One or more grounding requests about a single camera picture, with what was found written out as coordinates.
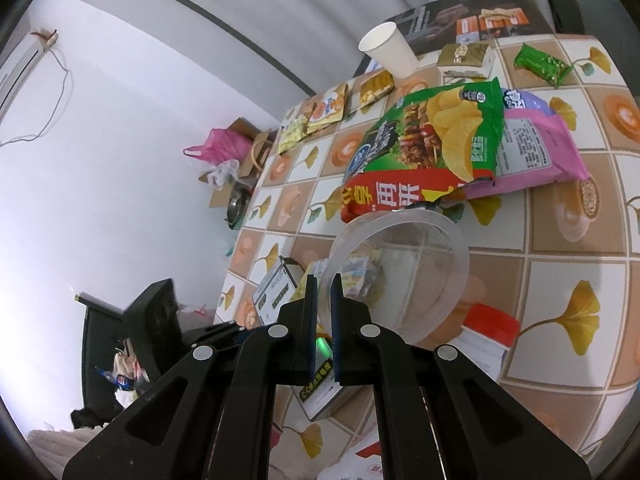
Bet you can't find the white AD milk bottle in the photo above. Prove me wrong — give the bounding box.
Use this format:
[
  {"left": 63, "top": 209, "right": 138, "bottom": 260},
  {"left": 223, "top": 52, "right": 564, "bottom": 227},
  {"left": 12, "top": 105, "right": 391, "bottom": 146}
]
[{"left": 449, "top": 304, "right": 520, "bottom": 382}]

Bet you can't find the white black box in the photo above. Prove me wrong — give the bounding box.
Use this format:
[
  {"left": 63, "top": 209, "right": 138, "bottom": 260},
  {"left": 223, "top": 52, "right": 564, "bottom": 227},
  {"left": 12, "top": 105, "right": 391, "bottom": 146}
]
[{"left": 253, "top": 256, "right": 357, "bottom": 422}]

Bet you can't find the green red chip bag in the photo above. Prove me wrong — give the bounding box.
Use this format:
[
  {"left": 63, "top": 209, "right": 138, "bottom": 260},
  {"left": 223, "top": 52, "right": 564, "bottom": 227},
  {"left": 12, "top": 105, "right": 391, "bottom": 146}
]
[{"left": 341, "top": 78, "right": 504, "bottom": 222}]

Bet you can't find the pink purple snack bag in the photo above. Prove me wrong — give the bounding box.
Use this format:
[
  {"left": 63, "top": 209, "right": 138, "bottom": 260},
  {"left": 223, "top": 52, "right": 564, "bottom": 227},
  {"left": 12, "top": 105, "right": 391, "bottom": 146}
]
[{"left": 462, "top": 89, "right": 589, "bottom": 200}]

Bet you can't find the pink plastic bag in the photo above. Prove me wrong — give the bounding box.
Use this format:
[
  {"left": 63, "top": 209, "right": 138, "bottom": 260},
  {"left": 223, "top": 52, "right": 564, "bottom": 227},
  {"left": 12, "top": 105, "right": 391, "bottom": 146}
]
[{"left": 182, "top": 128, "right": 253, "bottom": 166}]

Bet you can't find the yellow snack packet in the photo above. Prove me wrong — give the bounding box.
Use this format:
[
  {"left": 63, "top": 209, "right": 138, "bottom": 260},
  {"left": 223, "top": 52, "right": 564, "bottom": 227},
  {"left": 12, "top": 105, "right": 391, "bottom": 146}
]
[{"left": 278, "top": 114, "right": 309, "bottom": 155}]

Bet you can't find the orange white snack packet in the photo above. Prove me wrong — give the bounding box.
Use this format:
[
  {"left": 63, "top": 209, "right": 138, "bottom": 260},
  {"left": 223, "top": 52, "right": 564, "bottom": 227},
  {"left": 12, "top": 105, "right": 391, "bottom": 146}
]
[{"left": 307, "top": 82, "right": 348, "bottom": 134}]

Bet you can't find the gold nut packet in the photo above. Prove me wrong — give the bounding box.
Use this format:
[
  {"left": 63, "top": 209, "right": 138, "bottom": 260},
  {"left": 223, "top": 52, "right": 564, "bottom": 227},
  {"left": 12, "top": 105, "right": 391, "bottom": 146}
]
[{"left": 358, "top": 70, "right": 395, "bottom": 108}]

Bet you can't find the small gold box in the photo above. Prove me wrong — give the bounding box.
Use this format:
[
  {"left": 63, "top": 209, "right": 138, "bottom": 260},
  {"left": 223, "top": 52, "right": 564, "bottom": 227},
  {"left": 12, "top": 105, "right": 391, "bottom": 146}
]
[{"left": 436, "top": 42, "right": 495, "bottom": 78}]

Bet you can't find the white paper cup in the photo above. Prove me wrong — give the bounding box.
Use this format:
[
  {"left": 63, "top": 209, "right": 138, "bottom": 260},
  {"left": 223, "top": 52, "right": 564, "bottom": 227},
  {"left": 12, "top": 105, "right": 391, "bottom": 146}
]
[{"left": 358, "top": 22, "right": 419, "bottom": 79}]

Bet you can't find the small green snack packet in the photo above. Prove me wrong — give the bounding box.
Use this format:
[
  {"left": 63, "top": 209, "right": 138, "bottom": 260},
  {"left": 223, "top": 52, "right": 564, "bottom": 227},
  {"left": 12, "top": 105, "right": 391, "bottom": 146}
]
[{"left": 513, "top": 44, "right": 573, "bottom": 88}]

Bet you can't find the dark printed box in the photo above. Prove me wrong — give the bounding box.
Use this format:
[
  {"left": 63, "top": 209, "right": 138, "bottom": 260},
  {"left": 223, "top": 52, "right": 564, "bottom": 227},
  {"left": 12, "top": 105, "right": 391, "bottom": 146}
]
[{"left": 390, "top": 0, "right": 552, "bottom": 56}]

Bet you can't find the grey cabinet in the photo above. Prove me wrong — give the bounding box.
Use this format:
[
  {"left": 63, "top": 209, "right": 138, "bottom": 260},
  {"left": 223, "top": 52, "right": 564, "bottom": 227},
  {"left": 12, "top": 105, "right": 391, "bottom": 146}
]
[{"left": 549, "top": 0, "right": 639, "bottom": 53}]

